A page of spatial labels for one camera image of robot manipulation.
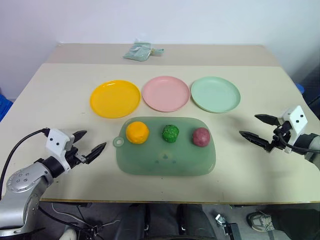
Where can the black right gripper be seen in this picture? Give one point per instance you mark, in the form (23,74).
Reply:
(278,140)

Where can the grey white sneaker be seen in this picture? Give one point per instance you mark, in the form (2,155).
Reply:
(260,221)

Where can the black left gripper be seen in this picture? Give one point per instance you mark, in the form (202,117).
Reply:
(75,157)

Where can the dark trouser leg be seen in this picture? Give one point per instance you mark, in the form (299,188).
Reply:
(297,220)

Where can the orange ball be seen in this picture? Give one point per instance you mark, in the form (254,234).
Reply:
(137,132)

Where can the pale green fabric pouch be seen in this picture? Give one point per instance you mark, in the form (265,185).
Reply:
(137,51)

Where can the light green plastic plate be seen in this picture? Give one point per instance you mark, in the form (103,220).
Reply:
(215,94)

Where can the pink plastic plate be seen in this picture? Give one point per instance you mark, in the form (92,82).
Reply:
(165,93)

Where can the small blue object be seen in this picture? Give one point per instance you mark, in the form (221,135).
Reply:
(300,88)

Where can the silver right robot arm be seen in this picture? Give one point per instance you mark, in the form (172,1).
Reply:
(311,147)

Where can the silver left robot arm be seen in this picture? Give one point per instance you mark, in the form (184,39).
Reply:
(23,186)

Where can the white shoe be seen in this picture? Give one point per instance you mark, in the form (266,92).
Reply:
(68,234)

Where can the yellow plastic plate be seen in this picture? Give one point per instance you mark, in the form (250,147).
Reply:
(115,98)

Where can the dark rounded shape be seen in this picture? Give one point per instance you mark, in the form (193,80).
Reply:
(196,221)

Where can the dark red ball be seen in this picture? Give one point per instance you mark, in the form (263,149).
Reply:
(201,136)

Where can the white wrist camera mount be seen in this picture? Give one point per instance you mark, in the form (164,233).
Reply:
(57,140)
(297,118)

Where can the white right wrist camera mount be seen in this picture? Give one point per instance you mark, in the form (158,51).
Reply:
(297,118)

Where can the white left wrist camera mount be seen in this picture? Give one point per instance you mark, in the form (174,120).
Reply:
(57,140)

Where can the translucent green cutting mat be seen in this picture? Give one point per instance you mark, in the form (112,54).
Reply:
(165,160)

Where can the green ball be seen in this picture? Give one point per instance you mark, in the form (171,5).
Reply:
(171,134)

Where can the black metal bracket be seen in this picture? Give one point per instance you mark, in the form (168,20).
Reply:
(228,226)

